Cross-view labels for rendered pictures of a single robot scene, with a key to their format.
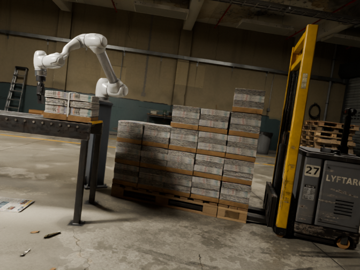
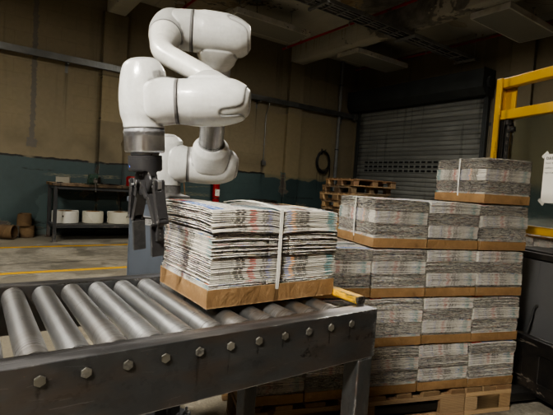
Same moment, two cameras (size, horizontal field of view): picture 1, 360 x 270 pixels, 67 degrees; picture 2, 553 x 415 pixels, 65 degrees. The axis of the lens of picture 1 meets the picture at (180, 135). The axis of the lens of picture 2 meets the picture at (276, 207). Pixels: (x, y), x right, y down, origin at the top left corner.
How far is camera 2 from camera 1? 1.97 m
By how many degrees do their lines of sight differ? 30
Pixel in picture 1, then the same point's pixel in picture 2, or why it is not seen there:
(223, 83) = not seen: hidden behind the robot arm
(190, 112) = (411, 212)
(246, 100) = (504, 181)
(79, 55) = not seen: outside the picture
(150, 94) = (48, 141)
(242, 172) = (503, 318)
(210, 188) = (452, 363)
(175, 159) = (387, 319)
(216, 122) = (458, 228)
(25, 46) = not seen: outside the picture
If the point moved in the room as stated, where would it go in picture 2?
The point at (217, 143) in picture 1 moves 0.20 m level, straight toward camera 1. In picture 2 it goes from (461, 269) to (495, 279)
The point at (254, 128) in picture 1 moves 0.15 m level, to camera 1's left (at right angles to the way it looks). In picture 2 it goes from (518, 233) to (500, 233)
